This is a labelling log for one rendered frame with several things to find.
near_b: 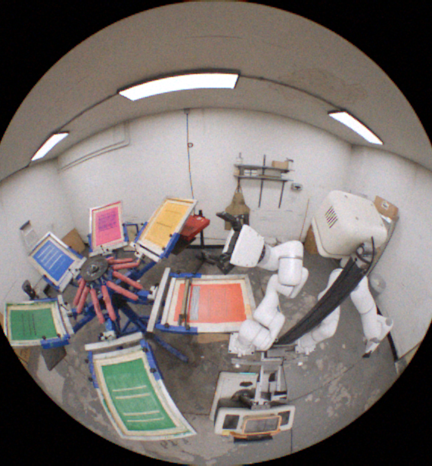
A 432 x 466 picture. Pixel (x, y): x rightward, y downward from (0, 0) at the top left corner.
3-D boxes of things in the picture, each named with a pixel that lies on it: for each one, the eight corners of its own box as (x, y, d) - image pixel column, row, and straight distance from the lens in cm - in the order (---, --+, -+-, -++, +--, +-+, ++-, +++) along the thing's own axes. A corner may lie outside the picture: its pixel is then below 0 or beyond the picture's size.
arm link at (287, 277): (299, 257, 64) (306, 242, 44) (296, 287, 62) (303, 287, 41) (280, 256, 63) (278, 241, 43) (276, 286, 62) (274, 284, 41)
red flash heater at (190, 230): (190, 219, 252) (189, 212, 247) (211, 224, 227) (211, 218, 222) (166, 234, 215) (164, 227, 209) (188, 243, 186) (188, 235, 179)
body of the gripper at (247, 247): (271, 239, 40) (248, 223, 32) (260, 272, 39) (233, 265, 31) (253, 235, 45) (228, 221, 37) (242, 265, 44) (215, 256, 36)
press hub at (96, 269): (157, 317, 240) (118, 253, 142) (152, 340, 230) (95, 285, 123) (136, 314, 257) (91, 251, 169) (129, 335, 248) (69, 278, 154)
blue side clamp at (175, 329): (198, 329, 120) (197, 326, 113) (198, 334, 118) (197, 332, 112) (163, 326, 127) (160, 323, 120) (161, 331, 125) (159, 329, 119)
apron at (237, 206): (247, 229, 313) (252, 183, 277) (247, 231, 307) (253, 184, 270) (224, 229, 304) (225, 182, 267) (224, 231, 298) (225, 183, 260)
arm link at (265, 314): (269, 282, 90) (296, 296, 90) (233, 332, 76) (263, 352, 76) (275, 268, 79) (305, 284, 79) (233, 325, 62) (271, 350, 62)
